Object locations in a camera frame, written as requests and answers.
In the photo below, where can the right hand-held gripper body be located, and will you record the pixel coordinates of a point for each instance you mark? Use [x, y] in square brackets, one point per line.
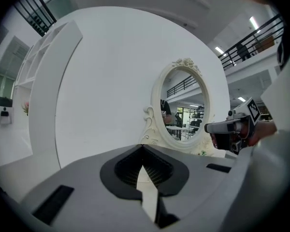
[244, 120]

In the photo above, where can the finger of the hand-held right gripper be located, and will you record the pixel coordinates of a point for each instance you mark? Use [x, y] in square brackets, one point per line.
[216, 127]

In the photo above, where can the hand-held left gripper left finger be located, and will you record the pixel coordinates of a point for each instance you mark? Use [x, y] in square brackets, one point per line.
[87, 190]

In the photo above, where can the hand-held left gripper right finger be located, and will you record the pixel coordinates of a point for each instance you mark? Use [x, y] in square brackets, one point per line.
[198, 178]

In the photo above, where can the oval cream-framed mirror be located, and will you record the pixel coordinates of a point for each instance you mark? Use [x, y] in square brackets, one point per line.
[157, 120]

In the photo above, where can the ceiling light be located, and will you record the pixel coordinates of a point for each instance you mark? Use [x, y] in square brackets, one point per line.
[219, 50]
[254, 22]

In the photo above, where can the black balcony railing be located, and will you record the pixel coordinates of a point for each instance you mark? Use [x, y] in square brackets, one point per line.
[36, 11]
[253, 42]

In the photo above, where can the white desk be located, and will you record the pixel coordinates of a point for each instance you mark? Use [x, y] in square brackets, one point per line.
[12, 144]

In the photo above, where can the pink flower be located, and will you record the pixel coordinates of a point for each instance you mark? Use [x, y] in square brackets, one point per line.
[26, 109]

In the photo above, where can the white dark-topped robot machine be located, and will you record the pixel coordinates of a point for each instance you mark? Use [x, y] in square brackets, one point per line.
[2, 110]

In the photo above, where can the white shelving unit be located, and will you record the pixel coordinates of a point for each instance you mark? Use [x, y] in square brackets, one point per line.
[43, 81]

